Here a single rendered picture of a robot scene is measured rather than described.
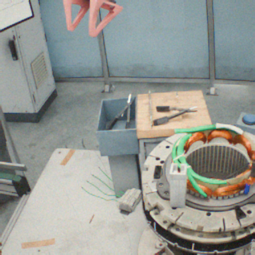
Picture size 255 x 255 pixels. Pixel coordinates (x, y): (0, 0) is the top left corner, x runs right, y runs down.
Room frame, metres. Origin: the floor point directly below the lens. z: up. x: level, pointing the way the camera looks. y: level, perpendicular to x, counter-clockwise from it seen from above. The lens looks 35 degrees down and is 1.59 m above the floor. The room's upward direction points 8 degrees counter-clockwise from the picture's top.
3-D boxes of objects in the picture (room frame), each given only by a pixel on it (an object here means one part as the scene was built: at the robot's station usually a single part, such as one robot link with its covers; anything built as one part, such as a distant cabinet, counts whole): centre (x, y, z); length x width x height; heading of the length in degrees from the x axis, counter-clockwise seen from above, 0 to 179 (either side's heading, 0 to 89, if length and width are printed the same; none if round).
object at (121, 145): (0.82, 0.02, 0.92); 0.17 x 0.11 x 0.28; 174
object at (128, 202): (0.73, 0.02, 0.80); 0.10 x 0.05 x 0.04; 147
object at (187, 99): (0.81, -0.13, 1.05); 0.20 x 0.19 x 0.02; 84
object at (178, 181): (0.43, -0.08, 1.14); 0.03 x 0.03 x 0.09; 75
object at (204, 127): (0.57, -0.17, 1.15); 0.15 x 0.04 x 0.02; 75
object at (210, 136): (0.57, -0.20, 1.12); 0.06 x 0.02 x 0.04; 75
